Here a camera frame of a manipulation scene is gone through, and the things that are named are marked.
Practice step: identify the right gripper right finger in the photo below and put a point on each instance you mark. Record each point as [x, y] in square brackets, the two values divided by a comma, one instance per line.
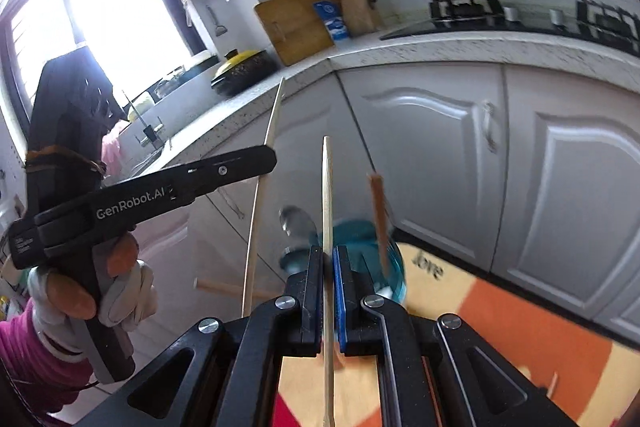
[432, 372]

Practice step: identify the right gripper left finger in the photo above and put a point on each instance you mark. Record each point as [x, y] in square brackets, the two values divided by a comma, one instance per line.
[224, 373]

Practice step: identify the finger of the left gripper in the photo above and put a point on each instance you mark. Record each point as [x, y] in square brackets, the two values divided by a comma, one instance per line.
[96, 217]

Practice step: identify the light wooden chopstick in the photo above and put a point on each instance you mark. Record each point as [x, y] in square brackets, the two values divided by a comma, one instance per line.
[328, 299]
[252, 244]

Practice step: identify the steel spoon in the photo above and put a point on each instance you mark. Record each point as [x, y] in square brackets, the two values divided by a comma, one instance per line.
[299, 227]

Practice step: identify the pink sleeve forearm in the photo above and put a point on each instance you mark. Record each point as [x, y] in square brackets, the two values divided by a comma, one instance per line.
[45, 382]

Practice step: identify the chrome sink faucet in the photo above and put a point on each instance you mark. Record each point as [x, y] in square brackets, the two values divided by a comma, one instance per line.
[135, 110]

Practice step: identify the dark brown wooden chopstick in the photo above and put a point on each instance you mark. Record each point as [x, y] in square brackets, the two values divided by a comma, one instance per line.
[231, 290]

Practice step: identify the orange yellow patterned mat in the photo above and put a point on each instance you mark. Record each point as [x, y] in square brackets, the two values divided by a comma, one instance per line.
[590, 378]

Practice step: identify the teal rim floral utensil cup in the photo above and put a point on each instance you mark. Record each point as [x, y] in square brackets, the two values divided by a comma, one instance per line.
[359, 238]

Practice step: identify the yellow lid black pot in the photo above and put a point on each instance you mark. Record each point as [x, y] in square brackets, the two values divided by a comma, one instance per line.
[242, 70]

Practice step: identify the wooden cutting board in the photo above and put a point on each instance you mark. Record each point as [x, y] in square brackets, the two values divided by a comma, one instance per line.
[294, 28]

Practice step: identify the grey cabinet door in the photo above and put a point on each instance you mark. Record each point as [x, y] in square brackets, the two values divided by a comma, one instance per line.
[436, 134]

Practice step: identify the blue white carton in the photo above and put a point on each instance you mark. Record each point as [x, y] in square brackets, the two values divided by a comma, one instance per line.
[331, 16]

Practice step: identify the wooden knife block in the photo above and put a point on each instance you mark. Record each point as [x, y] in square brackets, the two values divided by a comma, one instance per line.
[361, 17]

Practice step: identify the black gas stove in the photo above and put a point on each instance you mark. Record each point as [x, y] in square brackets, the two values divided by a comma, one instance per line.
[590, 21]

